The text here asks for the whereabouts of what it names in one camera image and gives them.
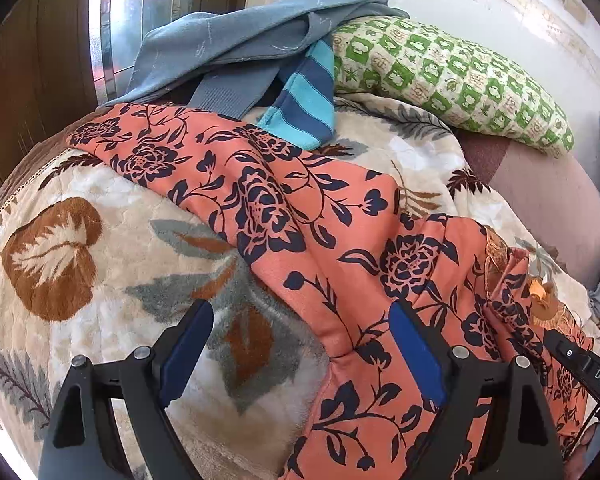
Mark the orange floral garment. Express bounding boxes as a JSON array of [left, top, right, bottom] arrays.
[[67, 102, 596, 480]]

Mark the brown mauve pillow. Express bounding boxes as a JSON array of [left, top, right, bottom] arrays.
[[455, 130, 600, 291]]

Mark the person's right hand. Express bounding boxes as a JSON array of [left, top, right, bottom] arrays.
[[566, 422, 600, 480]]

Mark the stained glass door panel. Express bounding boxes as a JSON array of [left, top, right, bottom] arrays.
[[89, 0, 241, 106]]

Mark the blue striped garment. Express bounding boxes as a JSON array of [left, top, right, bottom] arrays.
[[256, 40, 337, 151]]

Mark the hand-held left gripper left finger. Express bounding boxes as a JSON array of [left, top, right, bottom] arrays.
[[39, 299, 215, 480]]

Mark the green checked pillow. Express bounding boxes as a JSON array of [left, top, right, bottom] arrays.
[[330, 16, 576, 158]]

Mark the cream leaf-print blanket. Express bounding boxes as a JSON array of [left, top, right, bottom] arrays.
[[0, 105, 600, 480]]

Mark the brown wooden door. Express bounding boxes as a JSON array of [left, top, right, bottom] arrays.
[[0, 0, 98, 201]]

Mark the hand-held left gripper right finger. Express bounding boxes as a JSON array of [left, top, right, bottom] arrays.
[[388, 299, 566, 480]]

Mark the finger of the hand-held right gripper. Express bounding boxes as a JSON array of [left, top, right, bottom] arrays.
[[542, 329, 567, 361]]

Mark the grey-blue sweater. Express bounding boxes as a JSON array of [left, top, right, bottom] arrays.
[[121, 0, 411, 121]]

